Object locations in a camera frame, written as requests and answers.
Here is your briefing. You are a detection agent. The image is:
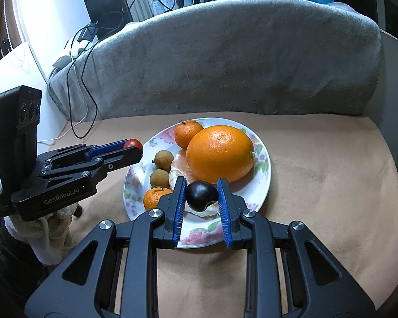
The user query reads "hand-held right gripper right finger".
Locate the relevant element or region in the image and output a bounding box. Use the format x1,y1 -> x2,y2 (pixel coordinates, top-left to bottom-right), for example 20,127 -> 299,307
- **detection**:
217,178 -> 377,318

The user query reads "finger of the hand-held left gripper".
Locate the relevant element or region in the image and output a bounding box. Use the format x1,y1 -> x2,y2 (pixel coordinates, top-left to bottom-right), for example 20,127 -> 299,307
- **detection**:
86,140 -> 133,160
86,148 -> 144,179

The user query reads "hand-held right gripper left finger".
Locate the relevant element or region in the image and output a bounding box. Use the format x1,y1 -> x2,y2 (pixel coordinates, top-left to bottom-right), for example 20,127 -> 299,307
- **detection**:
25,176 -> 188,318

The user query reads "red cherry tomato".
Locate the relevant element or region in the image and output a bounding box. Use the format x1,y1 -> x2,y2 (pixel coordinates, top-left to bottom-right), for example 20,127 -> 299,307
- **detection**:
123,138 -> 143,151

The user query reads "dark purple plum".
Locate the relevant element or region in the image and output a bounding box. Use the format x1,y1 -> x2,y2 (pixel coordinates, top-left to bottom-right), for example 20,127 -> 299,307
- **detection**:
186,180 -> 219,212

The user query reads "small tangerine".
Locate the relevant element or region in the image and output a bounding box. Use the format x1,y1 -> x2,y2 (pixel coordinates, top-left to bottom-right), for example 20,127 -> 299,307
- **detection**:
174,120 -> 204,149
142,186 -> 173,211

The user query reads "floral white plate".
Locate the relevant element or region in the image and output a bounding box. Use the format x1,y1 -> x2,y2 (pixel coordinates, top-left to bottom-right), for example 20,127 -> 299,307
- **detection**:
123,117 -> 272,249

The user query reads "brown longan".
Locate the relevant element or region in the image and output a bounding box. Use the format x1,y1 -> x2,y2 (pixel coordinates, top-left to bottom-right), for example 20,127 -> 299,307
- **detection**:
153,150 -> 176,169
150,169 -> 170,188

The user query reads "large orange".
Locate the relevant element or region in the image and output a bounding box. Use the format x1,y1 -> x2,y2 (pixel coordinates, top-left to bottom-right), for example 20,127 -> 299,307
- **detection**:
186,125 -> 255,183

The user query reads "person's left forearm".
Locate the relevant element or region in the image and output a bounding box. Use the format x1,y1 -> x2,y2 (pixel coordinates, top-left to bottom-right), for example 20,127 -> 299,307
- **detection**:
0,218 -> 54,302

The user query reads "person's left hand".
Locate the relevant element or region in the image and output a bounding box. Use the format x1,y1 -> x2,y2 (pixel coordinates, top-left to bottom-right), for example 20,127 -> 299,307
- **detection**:
5,204 -> 83,266

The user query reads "white power adapter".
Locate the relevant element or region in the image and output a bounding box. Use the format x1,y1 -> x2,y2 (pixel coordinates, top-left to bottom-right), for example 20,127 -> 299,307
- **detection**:
51,54 -> 74,69

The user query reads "beige table cloth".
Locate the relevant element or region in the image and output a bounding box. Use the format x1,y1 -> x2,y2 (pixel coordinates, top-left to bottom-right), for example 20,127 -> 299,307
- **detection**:
36,111 -> 398,318

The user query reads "black power adapter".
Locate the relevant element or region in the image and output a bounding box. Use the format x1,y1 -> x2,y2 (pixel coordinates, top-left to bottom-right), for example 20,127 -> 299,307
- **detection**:
81,23 -> 101,41

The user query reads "grey blanket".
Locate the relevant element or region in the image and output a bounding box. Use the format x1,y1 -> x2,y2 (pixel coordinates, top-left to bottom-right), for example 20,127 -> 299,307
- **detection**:
48,0 -> 383,122

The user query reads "white cable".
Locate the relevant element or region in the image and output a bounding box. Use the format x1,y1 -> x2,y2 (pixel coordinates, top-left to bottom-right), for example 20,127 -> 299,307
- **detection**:
36,129 -> 68,147

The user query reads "black cable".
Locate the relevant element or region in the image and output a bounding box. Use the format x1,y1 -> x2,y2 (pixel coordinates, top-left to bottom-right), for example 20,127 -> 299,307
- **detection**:
68,0 -> 153,140

